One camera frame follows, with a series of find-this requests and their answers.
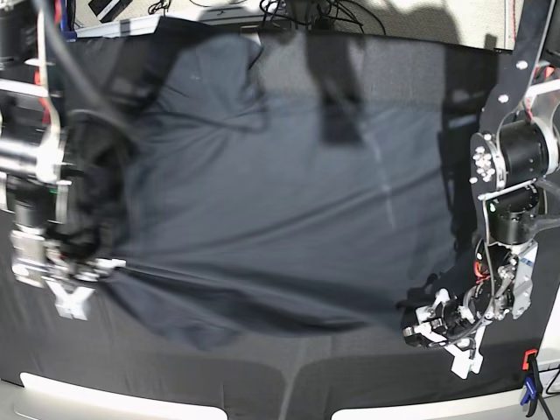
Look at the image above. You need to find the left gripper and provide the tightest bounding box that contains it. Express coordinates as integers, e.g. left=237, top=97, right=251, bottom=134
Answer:
left=396, top=274, right=486, bottom=379

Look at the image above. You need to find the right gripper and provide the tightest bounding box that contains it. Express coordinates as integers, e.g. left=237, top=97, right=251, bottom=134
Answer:
left=10, top=227, right=126, bottom=321

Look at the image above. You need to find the dark blue t-shirt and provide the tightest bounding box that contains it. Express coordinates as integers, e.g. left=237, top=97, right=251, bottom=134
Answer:
left=80, top=19, right=468, bottom=348

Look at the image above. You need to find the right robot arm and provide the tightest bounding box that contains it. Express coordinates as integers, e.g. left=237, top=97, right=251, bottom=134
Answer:
left=1, top=1, right=124, bottom=320

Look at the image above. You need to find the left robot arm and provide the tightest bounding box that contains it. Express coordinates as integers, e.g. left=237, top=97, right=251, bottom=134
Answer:
left=403, top=1, right=559, bottom=379

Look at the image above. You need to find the blue orange clamp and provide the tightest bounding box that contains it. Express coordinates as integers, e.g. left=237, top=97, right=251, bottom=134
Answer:
left=520, top=349, right=554, bottom=420

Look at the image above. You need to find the black table cloth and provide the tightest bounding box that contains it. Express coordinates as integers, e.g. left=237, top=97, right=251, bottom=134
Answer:
left=1, top=35, right=559, bottom=419

